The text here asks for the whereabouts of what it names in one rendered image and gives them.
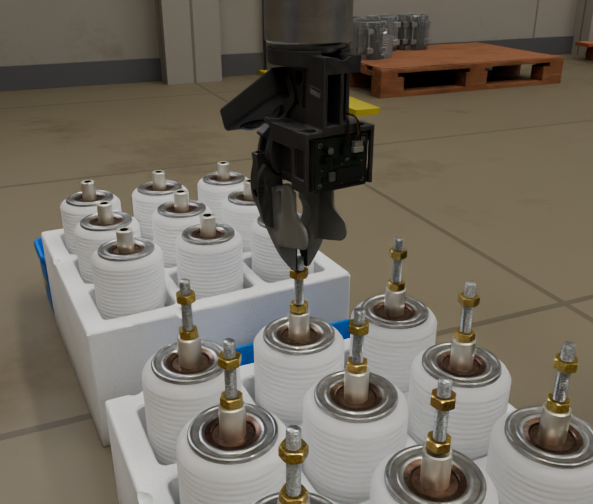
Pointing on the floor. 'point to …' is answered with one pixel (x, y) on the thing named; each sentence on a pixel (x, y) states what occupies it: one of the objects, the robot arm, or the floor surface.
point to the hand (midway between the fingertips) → (296, 251)
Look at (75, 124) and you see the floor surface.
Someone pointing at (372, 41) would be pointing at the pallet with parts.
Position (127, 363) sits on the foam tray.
